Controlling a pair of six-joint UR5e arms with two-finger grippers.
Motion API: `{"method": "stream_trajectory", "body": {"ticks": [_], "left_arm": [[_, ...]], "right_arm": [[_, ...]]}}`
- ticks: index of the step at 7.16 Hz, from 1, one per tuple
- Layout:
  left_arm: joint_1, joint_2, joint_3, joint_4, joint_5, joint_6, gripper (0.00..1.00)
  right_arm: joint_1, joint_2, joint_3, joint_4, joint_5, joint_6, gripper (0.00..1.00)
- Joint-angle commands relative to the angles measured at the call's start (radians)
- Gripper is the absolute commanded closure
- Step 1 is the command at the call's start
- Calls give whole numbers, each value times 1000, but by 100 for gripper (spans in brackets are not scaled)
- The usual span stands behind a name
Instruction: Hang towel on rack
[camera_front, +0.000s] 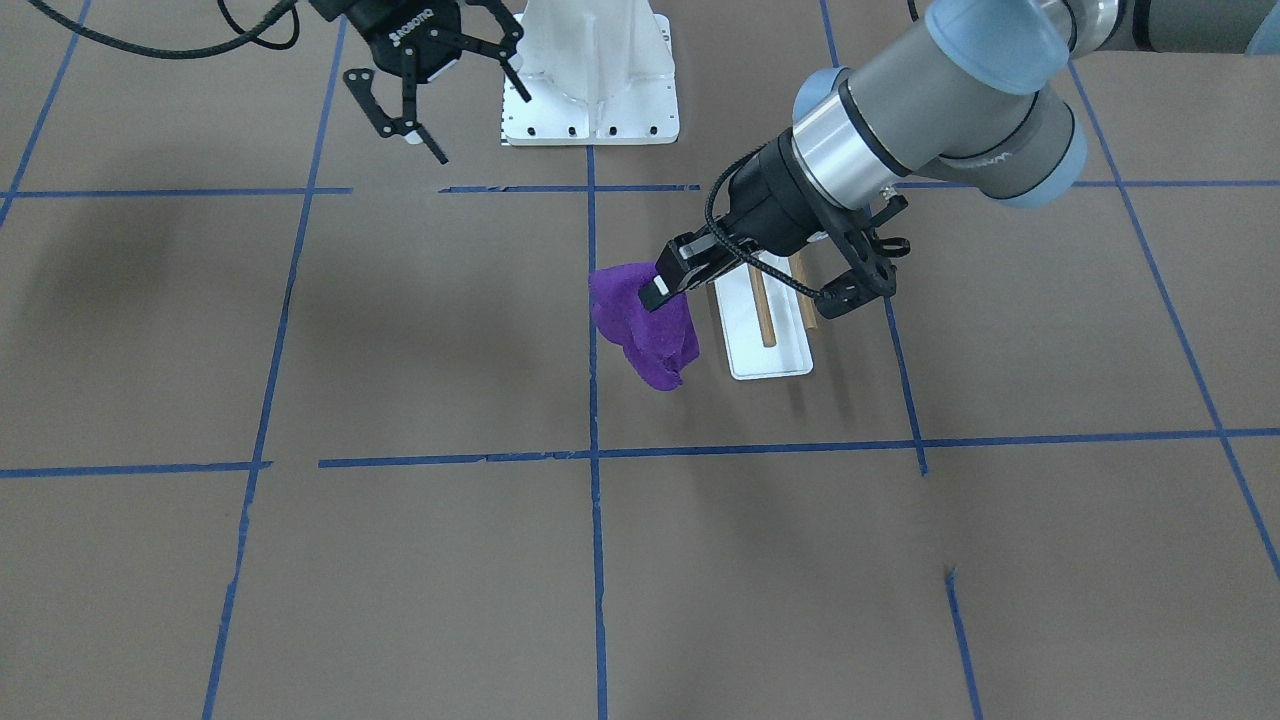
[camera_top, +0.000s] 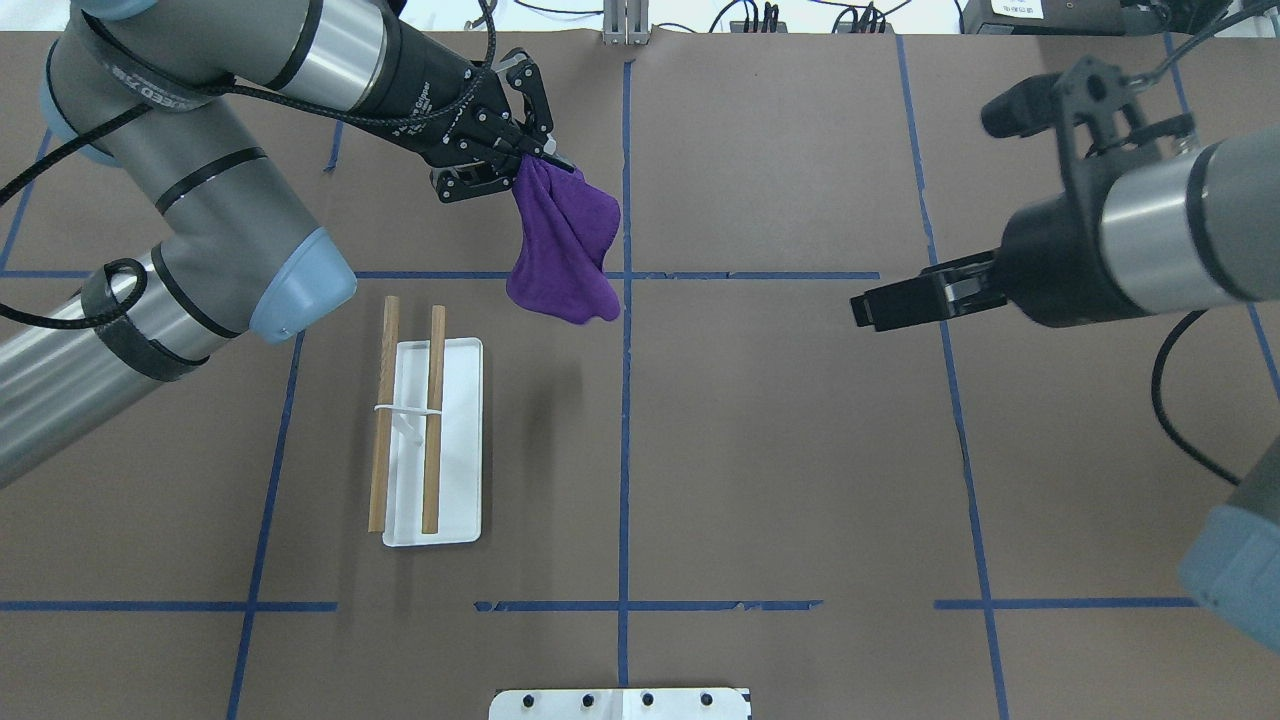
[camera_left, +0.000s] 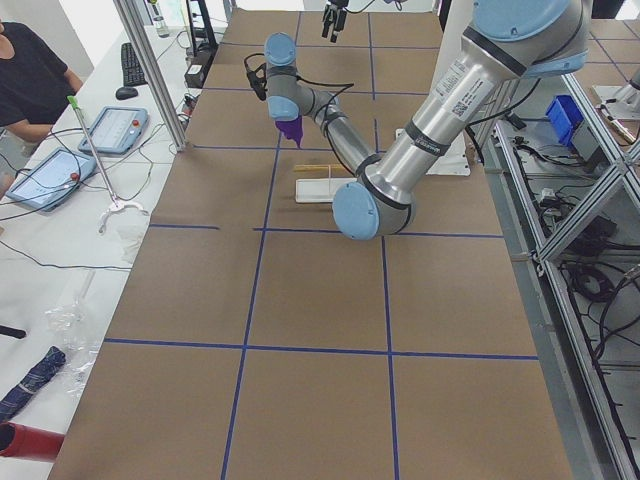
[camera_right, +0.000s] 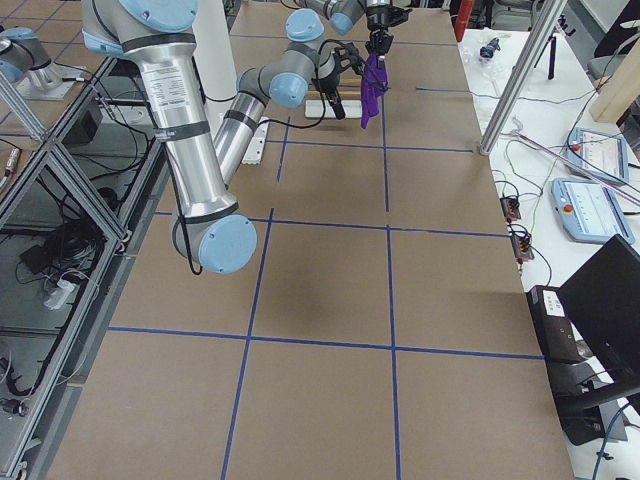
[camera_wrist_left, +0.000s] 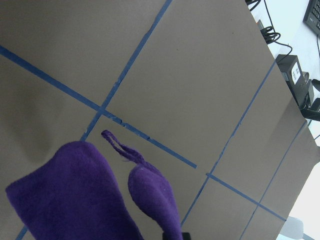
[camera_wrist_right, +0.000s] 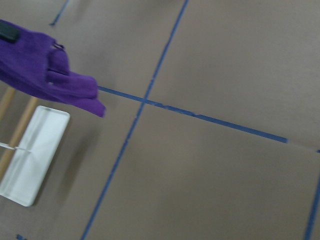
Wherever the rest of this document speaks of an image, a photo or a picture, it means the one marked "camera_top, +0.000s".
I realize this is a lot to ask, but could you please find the black braided cable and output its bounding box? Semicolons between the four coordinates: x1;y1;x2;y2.
0;0;499;331
1149;0;1280;489

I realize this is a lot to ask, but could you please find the left black braided cable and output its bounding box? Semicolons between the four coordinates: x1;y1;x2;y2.
0;0;499;331

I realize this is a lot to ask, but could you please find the white rack centre post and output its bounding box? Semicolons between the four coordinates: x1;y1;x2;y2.
372;404;442;445

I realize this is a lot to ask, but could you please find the lower wooden rack bar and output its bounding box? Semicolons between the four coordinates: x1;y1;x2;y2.
420;305;448;536

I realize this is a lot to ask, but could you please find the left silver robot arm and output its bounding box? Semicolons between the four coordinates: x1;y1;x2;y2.
3;1;573;486

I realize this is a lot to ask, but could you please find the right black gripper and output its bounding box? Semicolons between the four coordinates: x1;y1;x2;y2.
850;196;1148;332

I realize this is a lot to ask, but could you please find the black computer box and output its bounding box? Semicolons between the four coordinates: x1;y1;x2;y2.
961;1;1231;36

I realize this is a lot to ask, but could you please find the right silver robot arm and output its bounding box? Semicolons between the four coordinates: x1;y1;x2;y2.
850;126;1279;651

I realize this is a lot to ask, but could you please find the wooden rack bar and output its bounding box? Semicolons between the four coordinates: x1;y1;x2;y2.
367;296;401;534
420;305;448;536

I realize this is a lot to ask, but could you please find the purple towel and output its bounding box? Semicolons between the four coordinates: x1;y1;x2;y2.
506;156;622;325

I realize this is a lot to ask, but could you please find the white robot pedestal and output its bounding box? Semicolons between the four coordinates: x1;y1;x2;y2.
488;687;753;719

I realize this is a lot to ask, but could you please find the white rack base tray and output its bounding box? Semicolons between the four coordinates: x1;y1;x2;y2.
381;338;484;548

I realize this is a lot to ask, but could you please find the right black braided cable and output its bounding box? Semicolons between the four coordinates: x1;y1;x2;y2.
1149;0;1280;489

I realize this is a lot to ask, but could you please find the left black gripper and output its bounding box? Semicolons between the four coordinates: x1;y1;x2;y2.
380;20;577;204

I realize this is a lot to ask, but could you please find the aluminium frame post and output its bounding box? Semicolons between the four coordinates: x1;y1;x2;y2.
602;0;652;47

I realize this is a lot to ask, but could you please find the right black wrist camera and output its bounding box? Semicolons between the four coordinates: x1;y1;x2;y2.
980;55;1197;227

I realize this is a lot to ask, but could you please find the upper wooden rack bar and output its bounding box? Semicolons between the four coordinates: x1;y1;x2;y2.
367;296;401;534

